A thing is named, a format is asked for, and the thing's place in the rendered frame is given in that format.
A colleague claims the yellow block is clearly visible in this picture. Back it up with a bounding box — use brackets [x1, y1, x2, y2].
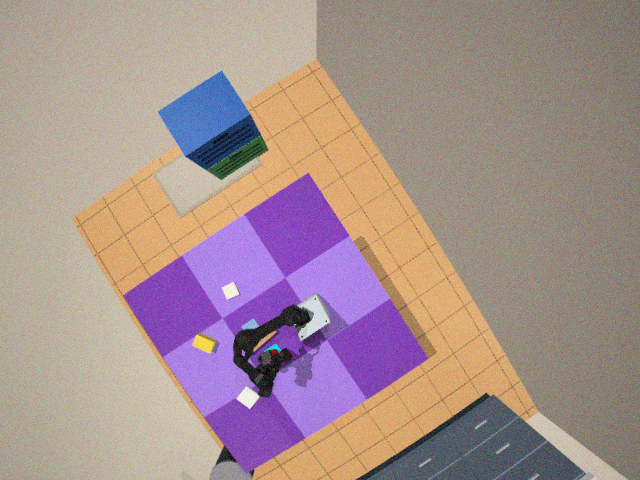
[193, 333, 217, 353]

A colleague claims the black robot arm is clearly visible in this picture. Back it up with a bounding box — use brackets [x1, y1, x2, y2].
[233, 305, 311, 397]

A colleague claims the tan wooden bar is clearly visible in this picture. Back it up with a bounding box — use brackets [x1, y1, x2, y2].
[253, 330, 278, 352]

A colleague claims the cream flat block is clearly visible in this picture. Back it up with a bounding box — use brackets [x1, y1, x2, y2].
[222, 282, 240, 299]

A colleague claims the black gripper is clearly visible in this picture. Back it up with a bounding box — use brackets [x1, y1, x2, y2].
[257, 348, 293, 373]

